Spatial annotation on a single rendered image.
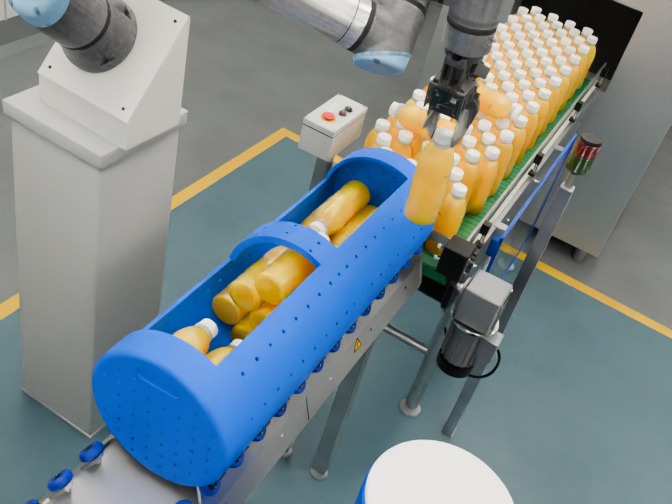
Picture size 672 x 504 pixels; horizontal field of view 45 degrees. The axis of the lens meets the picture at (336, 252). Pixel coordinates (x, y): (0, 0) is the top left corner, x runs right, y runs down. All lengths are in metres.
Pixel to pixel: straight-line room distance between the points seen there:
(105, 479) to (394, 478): 0.51
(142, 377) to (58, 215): 0.92
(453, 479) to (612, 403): 1.96
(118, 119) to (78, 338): 0.75
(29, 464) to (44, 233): 0.77
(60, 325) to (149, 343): 1.15
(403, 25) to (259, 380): 0.64
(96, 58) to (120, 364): 0.84
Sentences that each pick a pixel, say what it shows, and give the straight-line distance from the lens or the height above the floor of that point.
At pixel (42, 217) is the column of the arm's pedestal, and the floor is 0.79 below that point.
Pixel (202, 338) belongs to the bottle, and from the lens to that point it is 1.47.
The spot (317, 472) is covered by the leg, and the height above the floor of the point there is 0.01.
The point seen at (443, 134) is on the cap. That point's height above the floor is 1.45.
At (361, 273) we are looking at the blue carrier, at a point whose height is 1.17.
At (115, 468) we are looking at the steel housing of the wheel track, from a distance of 1.55.
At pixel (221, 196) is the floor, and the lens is 3.72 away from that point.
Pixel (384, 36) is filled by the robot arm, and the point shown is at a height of 1.67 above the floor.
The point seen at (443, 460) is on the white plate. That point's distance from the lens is 1.54.
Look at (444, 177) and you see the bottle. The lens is 1.63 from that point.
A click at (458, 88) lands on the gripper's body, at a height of 1.58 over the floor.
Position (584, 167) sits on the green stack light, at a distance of 2.25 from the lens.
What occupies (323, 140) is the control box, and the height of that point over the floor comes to 1.06.
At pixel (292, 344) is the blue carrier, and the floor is 1.18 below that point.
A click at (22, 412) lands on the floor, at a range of 2.81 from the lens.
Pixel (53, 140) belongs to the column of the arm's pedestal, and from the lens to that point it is 2.05.
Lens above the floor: 2.21
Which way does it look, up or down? 38 degrees down
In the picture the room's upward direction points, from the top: 16 degrees clockwise
